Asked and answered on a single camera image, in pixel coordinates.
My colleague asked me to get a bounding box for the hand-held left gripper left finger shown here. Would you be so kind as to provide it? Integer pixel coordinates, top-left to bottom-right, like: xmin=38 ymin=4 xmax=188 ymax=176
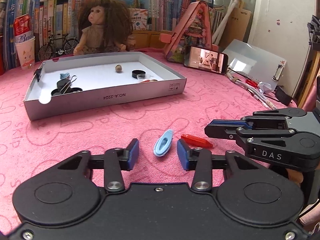
xmin=57 ymin=138 xmax=139 ymax=193

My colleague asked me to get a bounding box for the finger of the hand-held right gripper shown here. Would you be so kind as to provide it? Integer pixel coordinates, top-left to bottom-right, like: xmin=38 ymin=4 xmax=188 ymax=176
xmin=204 ymin=124 xmax=300 ymax=151
xmin=211 ymin=108 xmax=308 ymax=130

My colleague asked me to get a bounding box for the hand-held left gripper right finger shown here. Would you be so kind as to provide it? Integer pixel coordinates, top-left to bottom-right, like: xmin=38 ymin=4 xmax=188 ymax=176
xmin=177 ymin=139 xmax=262 ymax=193

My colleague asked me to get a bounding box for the small red plastic tool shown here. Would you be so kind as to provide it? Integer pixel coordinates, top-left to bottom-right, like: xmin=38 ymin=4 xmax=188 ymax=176
xmin=180 ymin=134 xmax=213 ymax=148

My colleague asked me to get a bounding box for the light blue hair clip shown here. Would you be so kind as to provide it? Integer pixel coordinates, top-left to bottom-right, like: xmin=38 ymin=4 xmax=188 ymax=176
xmin=153 ymin=129 xmax=173 ymax=157

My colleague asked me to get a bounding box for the white cardboard tray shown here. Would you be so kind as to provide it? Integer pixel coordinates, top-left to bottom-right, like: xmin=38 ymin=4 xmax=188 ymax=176
xmin=24 ymin=52 xmax=187 ymax=121

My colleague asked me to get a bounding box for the person's right hand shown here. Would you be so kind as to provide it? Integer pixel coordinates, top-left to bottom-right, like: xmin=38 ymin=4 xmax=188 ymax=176
xmin=286 ymin=168 xmax=304 ymax=188

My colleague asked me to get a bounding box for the black power adapter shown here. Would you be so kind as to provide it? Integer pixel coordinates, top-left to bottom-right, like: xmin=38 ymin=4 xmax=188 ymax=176
xmin=274 ymin=86 xmax=293 ymax=105

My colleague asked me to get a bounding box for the white folded paper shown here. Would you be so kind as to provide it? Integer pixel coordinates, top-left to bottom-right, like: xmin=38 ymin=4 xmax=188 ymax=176
xmin=257 ymin=81 xmax=274 ymax=94

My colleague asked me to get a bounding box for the pink rabbit-print towel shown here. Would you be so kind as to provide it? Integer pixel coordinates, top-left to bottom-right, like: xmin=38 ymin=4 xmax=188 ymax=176
xmin=0 ymin=46 xmax=320 ymax=230

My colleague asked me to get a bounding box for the grey clipboard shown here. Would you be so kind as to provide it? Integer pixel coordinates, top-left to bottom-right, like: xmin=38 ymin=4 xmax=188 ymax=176
xmin=222 ymin=39 xmax=287 ymax=82

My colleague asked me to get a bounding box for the black smartphone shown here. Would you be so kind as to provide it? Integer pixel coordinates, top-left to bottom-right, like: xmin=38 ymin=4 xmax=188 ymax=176
xmin=184 ymin=45 xmax=229 ymax=75

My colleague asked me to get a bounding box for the wooden board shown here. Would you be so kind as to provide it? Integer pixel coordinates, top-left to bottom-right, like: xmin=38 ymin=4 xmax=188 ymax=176
xmin=220 ymin=7 xmax=252 ymax=50

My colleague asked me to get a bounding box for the black metal stand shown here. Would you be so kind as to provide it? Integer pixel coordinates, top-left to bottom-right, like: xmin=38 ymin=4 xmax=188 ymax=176
xmin=307 ymin=15 xmax=320 ymax=44

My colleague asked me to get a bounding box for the white plastic pipe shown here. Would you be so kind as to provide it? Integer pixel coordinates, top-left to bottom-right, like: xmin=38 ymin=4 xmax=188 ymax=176
xmin=211 ymin=0 xmax=243 ymax=44

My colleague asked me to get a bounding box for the pink toy case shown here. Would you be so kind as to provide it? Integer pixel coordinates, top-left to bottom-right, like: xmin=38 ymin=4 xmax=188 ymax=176
xmin=160 ymin=1 xmax=219 ymax=63

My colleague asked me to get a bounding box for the wooden shelf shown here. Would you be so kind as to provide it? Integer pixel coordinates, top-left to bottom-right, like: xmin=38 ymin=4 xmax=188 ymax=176
xmin=127 ymin=30 xmax=175 ymax=49

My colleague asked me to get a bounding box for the brown-haired doll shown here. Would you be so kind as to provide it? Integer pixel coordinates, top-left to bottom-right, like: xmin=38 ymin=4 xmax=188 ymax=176
xmin=73 ymin=0 xmax=134 ymax=55

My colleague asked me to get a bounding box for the black miniature bicycle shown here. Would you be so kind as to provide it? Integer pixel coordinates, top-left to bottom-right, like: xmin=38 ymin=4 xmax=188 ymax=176
xmin=38 ymin=33 xmax=80 ymax=62

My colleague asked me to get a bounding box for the white paper cup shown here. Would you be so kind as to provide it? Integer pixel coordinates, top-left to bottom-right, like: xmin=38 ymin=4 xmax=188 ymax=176
xmin=14 ymin=36 xmax=36 ymax=70

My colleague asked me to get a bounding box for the row of upright books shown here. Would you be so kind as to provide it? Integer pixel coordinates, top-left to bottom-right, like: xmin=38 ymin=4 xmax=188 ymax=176
xmin=2 ymin=0 xmax=224 ymax=70

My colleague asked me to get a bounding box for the red drink can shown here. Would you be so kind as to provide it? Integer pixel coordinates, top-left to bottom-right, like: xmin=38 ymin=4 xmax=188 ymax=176
xmin=14 ymin=14 xmax=33 ymax=43

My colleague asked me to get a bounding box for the white charging cable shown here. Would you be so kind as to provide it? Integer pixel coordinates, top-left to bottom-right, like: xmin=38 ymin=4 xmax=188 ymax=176
xmin=226 ymin=66 xmax=278 ymax=110

